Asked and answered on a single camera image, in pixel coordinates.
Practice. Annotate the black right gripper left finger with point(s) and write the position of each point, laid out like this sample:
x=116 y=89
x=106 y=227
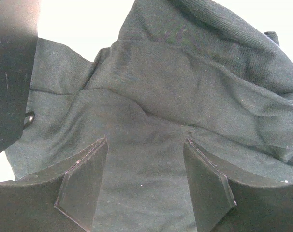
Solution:
x=60 y=198

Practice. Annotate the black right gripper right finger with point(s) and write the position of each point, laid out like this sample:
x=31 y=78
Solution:
x=226 y=198

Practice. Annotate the black cloth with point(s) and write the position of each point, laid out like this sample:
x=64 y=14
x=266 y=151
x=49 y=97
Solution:
x=179 y=69

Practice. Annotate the black wire dish rack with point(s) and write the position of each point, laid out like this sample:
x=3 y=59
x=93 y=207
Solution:
x=18 y=41

